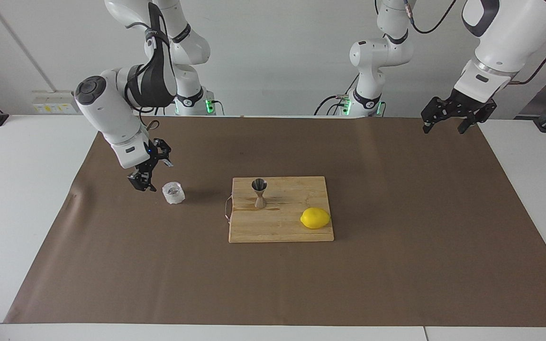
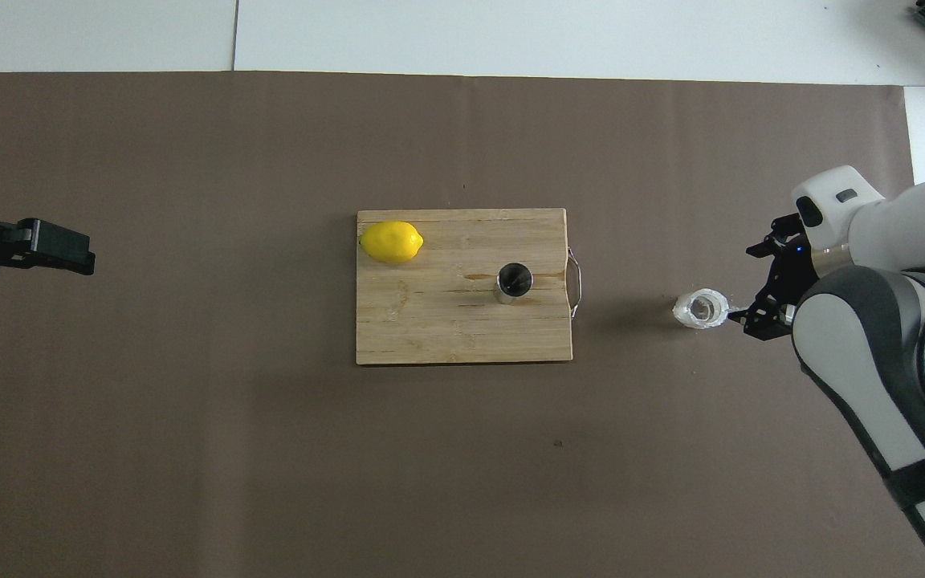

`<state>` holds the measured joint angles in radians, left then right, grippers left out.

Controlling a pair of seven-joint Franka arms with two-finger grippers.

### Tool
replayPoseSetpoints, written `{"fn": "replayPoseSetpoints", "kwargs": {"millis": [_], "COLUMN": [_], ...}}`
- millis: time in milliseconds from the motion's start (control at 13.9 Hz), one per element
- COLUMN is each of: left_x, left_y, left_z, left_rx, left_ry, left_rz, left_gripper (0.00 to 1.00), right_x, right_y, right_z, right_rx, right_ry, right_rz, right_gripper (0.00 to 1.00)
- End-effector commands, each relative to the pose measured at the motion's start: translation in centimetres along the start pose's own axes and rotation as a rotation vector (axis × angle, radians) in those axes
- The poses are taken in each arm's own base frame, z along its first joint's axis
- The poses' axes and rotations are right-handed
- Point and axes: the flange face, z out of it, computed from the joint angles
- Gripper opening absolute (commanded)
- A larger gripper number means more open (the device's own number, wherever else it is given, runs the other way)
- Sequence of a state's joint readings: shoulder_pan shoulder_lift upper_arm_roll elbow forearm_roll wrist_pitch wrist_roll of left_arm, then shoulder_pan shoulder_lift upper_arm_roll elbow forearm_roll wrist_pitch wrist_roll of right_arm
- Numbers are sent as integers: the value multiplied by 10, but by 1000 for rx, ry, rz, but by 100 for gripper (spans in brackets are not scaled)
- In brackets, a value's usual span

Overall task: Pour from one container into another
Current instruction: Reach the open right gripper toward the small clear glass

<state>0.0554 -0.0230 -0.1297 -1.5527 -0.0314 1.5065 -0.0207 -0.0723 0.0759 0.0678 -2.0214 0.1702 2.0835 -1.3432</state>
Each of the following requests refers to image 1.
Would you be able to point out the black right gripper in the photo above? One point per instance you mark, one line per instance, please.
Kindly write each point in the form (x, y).
(150, 160)

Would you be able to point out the wooden cutting board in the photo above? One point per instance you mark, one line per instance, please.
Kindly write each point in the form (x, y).
(277, 227)

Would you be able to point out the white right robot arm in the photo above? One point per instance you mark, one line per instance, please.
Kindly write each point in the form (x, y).
(107, 109)

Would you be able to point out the green lit base connector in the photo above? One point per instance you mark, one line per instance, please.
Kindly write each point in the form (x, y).
(210, 105)
(346, 106)

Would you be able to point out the brown paper table mat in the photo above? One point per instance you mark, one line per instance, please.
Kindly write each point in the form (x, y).
(273, 284)

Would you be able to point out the small clear plastic cup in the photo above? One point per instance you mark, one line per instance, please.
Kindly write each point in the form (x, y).
(173, 193)

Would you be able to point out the steel double jigger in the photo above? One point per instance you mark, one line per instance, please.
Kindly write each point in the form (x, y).
(259, 202)

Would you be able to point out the white wall socket box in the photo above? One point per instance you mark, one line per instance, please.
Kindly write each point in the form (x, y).
(50, 105)

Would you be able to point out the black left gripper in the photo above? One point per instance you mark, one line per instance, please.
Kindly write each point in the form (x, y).
(465, 104)

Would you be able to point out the yellow lemon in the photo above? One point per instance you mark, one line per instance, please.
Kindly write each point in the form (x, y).
(315, 218)

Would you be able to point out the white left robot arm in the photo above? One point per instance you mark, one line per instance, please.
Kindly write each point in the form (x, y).
(510, 33)

